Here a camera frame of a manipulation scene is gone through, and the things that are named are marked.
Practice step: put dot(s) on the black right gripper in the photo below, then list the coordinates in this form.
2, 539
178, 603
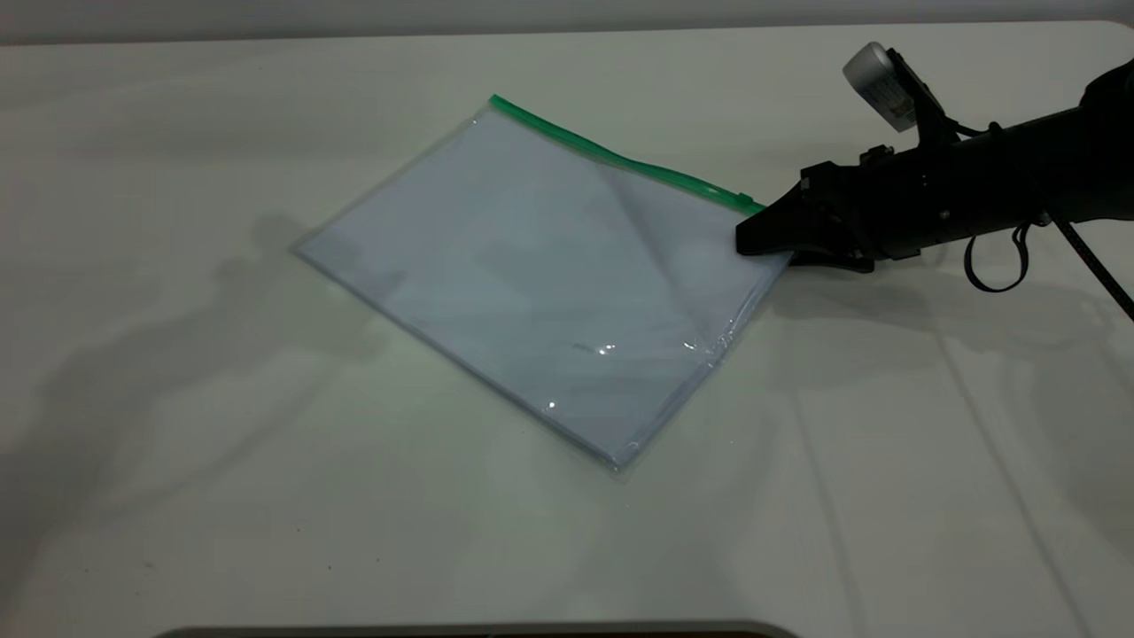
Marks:
895, 199

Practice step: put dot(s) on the clear zip bag green strip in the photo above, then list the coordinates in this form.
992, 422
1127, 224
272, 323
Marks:
532, 266

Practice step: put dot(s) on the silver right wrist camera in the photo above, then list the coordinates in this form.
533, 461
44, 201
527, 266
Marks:
881, 84

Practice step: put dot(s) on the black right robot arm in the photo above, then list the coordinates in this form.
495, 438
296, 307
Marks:
1045, 168

